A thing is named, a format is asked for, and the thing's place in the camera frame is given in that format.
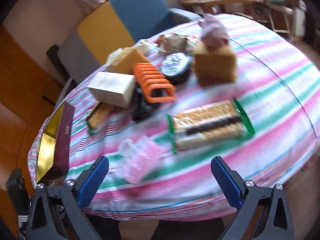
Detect gold maroon gift box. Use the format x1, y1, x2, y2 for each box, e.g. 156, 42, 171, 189
36, 101, 75, 185

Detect pink hair roller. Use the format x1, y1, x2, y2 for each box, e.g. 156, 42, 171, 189
117, 135, 164, 184

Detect cracker pack green ends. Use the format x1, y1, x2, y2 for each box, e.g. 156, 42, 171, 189
167, 99, 255, 154

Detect large white carton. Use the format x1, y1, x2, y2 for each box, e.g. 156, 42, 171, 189
87, 72, 136, 108

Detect large yellow sponge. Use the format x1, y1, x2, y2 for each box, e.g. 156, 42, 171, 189
193, 41, 237, 82

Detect orange plastic rack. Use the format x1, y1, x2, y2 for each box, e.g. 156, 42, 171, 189
133, 63, 176, 103

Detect small yellow sponge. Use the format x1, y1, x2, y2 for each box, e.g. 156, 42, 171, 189
106, 47, 150, 74

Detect black universal charger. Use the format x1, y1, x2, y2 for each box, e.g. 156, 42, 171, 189
159, 53, 193, 85

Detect black clip tool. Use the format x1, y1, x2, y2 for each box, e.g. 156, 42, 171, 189
131, 86, 160, 122

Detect striped tablecloth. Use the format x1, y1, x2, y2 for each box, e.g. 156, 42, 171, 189
27, 13, 318, 222

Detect small white box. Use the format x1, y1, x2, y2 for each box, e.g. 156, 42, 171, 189
133, 39, 158, 55

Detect crumpled snack bag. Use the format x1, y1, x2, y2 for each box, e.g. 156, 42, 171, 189
156, 33, 199, 54

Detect tricolour armchair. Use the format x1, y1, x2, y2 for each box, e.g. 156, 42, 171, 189
46, 0, 200, 84

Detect wooden side table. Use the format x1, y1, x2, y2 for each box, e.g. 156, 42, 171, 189
181, 0, 255, 13

